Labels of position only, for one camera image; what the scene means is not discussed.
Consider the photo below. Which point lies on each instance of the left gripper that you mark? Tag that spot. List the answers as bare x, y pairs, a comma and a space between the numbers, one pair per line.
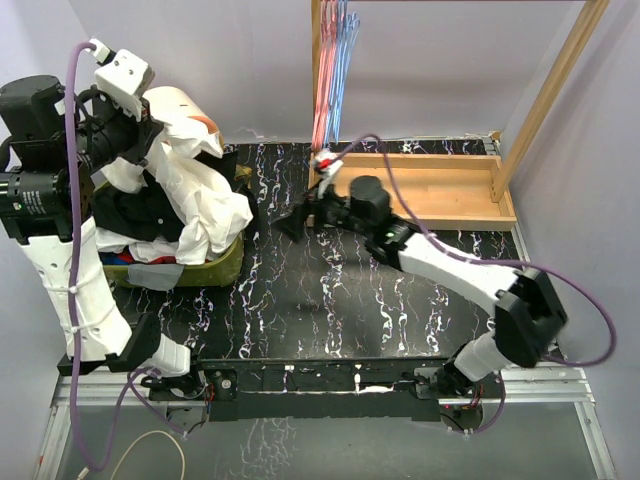
143, 131

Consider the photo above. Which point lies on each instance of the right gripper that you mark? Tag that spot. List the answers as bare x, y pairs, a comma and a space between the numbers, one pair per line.
293, 226

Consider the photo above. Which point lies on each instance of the white shirt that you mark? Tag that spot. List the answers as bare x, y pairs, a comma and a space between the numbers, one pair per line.
200, 195

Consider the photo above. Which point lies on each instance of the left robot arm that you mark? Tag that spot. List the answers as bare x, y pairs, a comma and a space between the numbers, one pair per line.
46, 188

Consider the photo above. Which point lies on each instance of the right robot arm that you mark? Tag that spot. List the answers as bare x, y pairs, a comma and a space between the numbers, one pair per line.
523, 303

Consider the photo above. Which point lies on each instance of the white cylindrical bin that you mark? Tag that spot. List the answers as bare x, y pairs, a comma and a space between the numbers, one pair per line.
188, 130

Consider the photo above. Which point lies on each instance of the green laundry basket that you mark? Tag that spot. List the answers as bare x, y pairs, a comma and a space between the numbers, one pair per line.
221, 271

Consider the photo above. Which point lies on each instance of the black garment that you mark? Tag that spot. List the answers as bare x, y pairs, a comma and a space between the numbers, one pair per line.
143, 216

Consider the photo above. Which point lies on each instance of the white clothes in basket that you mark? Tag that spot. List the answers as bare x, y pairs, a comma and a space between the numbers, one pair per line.
133, 250

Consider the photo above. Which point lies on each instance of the wooden clothes rack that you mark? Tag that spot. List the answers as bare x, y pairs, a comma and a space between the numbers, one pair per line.
471, 192

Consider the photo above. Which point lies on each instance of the blue hangers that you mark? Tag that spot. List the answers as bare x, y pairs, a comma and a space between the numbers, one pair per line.
347, 27

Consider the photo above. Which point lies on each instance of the pink hangers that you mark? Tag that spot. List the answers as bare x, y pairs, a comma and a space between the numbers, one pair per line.
324, 34

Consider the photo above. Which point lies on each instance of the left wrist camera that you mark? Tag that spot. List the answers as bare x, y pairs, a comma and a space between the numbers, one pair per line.
123, 76

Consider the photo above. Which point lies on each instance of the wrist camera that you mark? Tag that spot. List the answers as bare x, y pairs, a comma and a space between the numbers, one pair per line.
327, 165
123, 76

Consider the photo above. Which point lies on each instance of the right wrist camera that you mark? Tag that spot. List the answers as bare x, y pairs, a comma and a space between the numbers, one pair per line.
327, 165

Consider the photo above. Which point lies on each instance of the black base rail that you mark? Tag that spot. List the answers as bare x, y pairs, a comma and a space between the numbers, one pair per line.
421, 389

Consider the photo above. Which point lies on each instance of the aluminium frame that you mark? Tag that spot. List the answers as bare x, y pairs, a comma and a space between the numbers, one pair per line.
348, 419

